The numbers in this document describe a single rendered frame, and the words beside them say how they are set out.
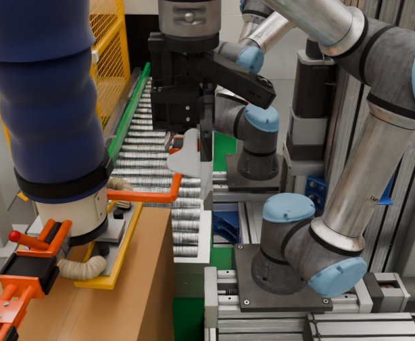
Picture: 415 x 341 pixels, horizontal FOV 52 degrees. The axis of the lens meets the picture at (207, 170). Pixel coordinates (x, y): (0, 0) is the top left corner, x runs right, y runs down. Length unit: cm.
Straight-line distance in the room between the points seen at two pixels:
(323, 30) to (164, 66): 35
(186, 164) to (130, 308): 71
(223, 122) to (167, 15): 96
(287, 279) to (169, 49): 70
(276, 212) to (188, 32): 56
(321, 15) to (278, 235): 47
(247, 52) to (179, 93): 66
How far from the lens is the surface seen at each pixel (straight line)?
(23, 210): 326
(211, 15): 52
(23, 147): 102
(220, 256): 266
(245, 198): 152
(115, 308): 121
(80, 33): 93
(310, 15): 77
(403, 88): 79
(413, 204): 128
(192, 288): 188
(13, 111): 98
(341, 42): 84
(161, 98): 54
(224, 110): 146
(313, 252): 91
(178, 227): 205
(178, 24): 51
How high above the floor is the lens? 186
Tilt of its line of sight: 33 degrees down
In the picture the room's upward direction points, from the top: straight up
